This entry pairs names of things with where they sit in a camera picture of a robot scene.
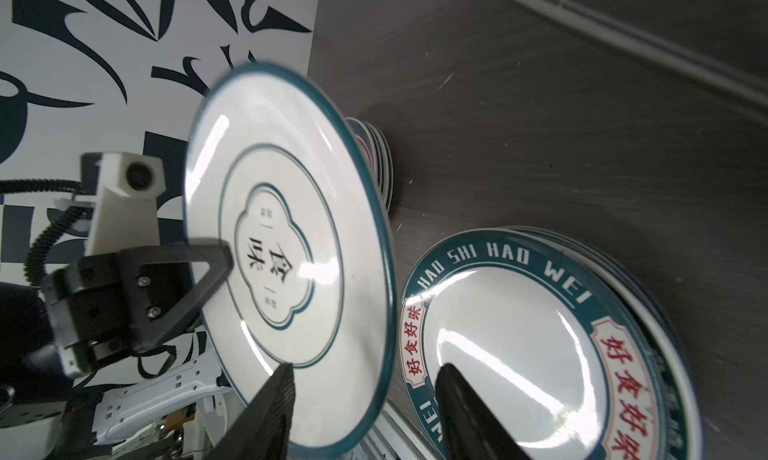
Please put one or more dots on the wire dish rack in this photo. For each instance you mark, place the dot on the wire dish rack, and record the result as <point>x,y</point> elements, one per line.
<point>702,70</point>

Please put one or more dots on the white plate green lettering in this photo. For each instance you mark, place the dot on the white plate green lettering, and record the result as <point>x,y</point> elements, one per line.
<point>553,351</point>

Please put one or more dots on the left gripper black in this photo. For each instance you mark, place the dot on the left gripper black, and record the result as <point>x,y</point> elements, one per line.
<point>106,307</point>

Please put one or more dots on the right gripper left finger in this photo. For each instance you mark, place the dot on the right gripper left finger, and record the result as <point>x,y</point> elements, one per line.
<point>262,429</point>

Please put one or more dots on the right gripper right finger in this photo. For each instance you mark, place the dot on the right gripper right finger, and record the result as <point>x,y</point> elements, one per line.
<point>469,428</point>

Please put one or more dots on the white plate green rim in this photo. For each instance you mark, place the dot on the white plate green rim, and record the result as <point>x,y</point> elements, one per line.
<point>685,433</point>

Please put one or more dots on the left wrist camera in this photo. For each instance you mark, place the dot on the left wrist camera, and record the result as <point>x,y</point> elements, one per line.
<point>125,213</point>

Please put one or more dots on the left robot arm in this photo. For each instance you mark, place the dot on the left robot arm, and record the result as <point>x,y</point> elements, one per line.
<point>90,420</point>

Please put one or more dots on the white plate red green band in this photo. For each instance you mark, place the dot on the white plate red green band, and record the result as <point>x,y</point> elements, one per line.
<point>377,152</point>

